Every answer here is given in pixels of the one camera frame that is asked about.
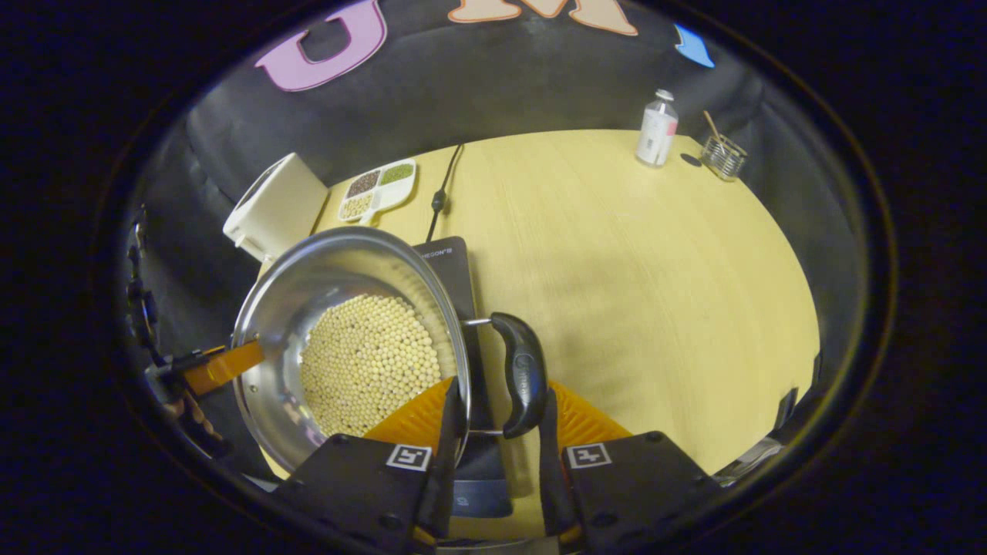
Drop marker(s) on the clear bottle with white label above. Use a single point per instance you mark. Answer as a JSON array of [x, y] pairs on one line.
[[657, 131]]

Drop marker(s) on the small black bottle cap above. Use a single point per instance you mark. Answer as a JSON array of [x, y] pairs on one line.
[[691, 159]]

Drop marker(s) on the black induction cooktop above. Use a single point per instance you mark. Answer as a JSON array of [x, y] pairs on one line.
[[455, 270]]

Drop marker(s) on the white divided bean plate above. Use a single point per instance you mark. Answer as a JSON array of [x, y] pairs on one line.
[[378, 189]]

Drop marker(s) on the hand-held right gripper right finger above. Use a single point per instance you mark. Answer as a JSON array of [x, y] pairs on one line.
[[554, 478]]

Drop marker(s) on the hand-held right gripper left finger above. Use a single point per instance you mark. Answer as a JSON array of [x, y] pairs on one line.
[[446, 478]]

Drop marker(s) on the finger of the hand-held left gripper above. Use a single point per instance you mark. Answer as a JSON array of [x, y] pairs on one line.
[[224, 366]]

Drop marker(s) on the clear glass holder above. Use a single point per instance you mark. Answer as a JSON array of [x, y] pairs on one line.
[[725, 160]]

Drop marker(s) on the pile of yellow beans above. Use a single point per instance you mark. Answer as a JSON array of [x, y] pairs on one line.
[[370, 362]]

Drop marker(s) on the white toaster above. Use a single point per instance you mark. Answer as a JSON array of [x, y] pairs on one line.
[[274, 208]]

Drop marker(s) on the thin wooden stick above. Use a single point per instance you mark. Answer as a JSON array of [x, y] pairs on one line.
[[713, 127]]

